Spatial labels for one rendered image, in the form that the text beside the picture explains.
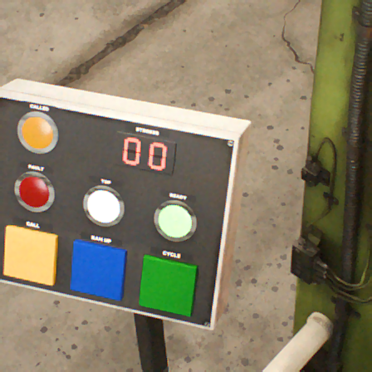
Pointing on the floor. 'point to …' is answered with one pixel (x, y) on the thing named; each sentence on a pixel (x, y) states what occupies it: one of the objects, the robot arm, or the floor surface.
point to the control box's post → (150, 343)
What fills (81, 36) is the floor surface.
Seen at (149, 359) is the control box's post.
